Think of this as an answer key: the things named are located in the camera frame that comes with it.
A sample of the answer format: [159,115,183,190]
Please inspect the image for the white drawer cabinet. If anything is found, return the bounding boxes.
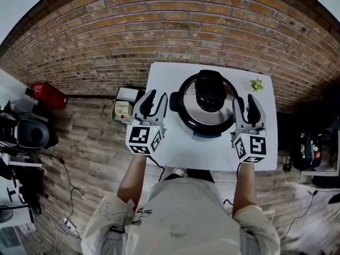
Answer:
[110,86,147,127]

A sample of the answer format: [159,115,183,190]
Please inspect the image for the white power strip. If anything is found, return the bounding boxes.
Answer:
[61,218,77,232]

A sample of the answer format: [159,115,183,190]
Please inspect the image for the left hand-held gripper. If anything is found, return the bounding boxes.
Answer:
[125,89,170,157]

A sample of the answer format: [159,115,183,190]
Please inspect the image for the person's black shorts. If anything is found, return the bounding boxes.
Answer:
[161,168,215,183]

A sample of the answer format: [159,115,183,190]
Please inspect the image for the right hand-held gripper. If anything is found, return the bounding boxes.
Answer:
[229,93,268,165]

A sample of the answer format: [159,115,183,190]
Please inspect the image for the person's beige shirt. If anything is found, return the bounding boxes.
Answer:
[81,178,281,255]

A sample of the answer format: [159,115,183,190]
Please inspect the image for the person's left forearm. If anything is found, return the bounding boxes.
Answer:
[116,154,147,212]

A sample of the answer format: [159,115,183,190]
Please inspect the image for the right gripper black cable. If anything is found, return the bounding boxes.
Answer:
[222,163,241,209]

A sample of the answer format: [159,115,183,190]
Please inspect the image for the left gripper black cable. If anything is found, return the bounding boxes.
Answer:
[148,155,167,182]

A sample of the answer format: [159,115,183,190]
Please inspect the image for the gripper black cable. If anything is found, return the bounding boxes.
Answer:
[148,155,167,182]
[222,163,241,209]

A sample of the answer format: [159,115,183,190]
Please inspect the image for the cream box with red button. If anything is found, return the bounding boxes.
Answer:
[114,101,133,121]

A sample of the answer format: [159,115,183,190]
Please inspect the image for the black steel pressure cooker lid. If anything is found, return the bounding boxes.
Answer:
[177,69,239,132]

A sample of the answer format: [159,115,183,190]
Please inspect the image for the small green potted plant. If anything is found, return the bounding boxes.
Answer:
[248,78,265,92]

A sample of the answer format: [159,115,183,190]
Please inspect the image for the black standing fan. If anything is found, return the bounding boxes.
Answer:
[0,203,14,224]

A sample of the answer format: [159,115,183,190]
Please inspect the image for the electric pressure cooker base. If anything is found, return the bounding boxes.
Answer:
[169,91,245,138]

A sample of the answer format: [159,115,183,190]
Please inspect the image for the black padded swivel chair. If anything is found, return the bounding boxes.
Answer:
[15,118,58,152]

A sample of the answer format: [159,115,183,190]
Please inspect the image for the black cluttered chair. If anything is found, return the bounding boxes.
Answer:
[289,130,333,171]

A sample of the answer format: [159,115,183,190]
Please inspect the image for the person's right forearm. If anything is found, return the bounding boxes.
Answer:
[232,162,258,219]

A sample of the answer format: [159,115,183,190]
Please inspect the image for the red plastic crate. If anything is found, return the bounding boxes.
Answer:
[31,81,67,111]

